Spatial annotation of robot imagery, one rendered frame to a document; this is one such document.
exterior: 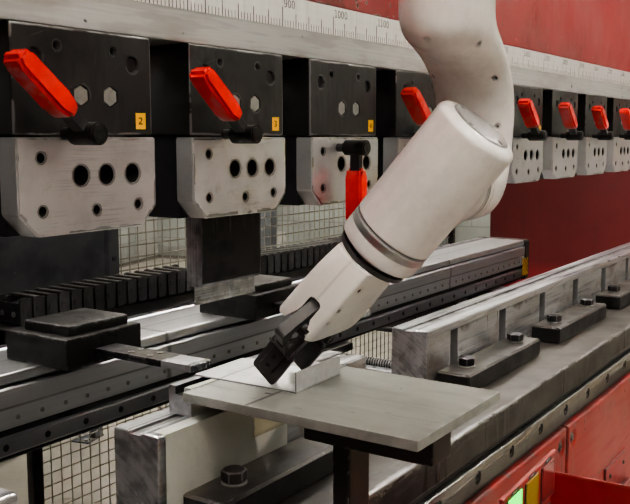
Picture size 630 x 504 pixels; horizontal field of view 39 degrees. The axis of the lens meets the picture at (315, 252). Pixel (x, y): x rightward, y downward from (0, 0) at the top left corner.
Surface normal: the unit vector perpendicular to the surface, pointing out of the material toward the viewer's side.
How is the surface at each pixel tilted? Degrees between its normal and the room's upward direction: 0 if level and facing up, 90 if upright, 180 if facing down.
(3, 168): 90
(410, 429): 0
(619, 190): 90
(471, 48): 147
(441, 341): 90
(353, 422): 0
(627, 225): 90
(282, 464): 0
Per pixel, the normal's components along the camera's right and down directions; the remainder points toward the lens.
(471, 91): -0.38, 0.73
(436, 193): -0.16, 0.41
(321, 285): -0.48, 0.07
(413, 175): -0.65, -0.05
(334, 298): -0.30, 0.18
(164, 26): 0.83, 0.07
